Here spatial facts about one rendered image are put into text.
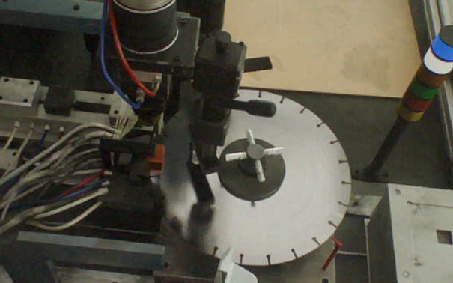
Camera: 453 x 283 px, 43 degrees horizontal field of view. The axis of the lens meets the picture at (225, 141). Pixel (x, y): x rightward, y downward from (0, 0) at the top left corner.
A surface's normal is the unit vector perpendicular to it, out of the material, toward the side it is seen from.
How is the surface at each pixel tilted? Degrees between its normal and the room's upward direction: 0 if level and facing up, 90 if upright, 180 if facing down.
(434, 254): 0
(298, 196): 0
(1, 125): 90
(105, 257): 90
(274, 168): 5
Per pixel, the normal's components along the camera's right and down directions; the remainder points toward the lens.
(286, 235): 0.09, -0.55
